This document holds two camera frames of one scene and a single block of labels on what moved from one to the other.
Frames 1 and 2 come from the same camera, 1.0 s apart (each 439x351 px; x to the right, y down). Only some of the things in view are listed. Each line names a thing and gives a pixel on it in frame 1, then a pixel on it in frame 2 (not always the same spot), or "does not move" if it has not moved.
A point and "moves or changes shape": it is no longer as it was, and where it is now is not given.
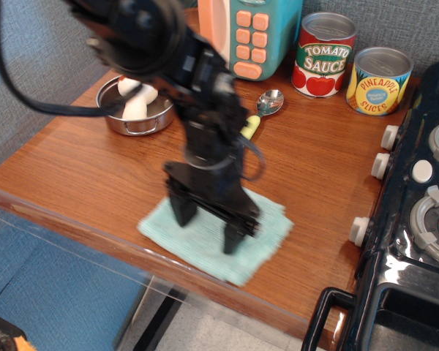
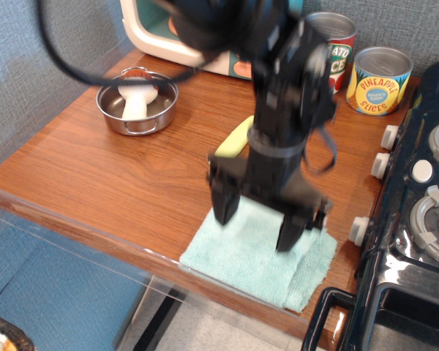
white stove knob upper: (389, 135) does not move
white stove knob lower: (358, 230) does not move
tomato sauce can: (323, 54) does not move
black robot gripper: (211, 180) -> (272, 177)
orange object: (23, 345) -> (9, 346)
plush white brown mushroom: (135, 107) does not move
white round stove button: (422, 171) does not move
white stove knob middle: (380, 165) does not move
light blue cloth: (201, 242) moves or changes shape
